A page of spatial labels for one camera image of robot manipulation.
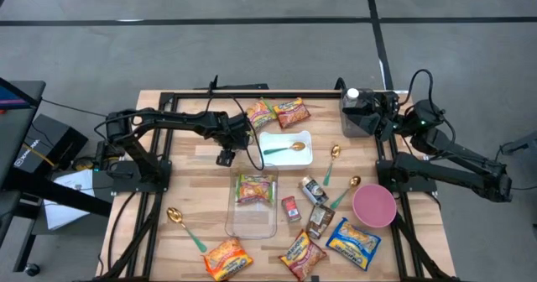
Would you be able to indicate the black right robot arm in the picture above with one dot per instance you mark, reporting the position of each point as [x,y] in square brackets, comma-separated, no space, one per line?
[461,164]

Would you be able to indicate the clear plastic bin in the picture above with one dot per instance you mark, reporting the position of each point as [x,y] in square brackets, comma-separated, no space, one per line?
[251,223]

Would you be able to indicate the black monitor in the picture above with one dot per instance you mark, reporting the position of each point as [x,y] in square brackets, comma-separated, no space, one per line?
[10,95]

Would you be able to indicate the gold-lid spice jar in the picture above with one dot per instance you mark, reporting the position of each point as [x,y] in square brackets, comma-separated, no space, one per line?
[314,189]

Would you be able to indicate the roast beef ramen packet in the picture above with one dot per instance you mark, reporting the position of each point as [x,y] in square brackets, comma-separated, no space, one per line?
[302,255]
[291,113]

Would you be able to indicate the gray metal stand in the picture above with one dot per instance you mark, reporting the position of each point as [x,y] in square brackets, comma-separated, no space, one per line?
[524,143]

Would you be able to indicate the black computer case white logo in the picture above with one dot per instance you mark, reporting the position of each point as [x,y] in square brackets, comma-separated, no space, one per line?
[54,135]

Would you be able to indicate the white paper sheet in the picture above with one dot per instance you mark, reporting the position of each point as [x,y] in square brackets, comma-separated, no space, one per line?
[67,206]

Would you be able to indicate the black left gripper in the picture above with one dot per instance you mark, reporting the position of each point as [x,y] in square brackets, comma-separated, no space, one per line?
[235,131]

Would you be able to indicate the white sticker label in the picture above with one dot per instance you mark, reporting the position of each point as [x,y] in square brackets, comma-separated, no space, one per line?
[402,92]

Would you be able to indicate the red smoked paprika tin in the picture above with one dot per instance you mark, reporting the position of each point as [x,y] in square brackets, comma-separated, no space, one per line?
[290,209]

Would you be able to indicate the pink bowl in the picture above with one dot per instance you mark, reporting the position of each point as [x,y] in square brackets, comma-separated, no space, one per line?
[373,206]

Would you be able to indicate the white-lid spice jar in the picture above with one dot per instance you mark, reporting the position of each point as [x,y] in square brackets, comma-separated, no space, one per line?
[352,93]

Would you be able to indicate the white plastic bin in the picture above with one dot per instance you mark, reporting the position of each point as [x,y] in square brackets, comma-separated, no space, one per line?
[289,160]

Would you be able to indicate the black caster wheel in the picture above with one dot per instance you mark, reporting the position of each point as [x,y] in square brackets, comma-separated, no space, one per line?
[32,269]

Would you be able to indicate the blue soy sauce ramen packet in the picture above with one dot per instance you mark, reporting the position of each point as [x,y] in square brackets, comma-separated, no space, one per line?
[353,244]

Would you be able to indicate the black flat bar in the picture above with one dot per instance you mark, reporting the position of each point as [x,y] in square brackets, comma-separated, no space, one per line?
[247,86]

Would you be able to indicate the black pointed clamp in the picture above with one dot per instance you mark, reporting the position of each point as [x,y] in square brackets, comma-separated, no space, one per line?
[215,82]

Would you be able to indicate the lime chili shrimp ramen packet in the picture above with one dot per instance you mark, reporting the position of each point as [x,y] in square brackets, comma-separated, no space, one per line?
[262,114]
[255,188]

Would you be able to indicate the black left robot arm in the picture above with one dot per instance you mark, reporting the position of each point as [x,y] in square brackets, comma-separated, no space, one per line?
[176,118]

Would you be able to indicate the brown spice pouch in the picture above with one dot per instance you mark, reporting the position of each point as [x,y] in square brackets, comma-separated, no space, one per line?
[320,221]

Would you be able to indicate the gray desk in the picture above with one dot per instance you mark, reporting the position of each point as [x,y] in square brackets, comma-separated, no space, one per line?
[17,139]

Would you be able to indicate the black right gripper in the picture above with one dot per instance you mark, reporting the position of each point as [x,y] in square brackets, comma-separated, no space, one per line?
[385,114]

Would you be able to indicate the orange chicken ramen packet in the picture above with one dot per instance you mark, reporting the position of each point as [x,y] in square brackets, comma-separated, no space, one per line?
[227,259]

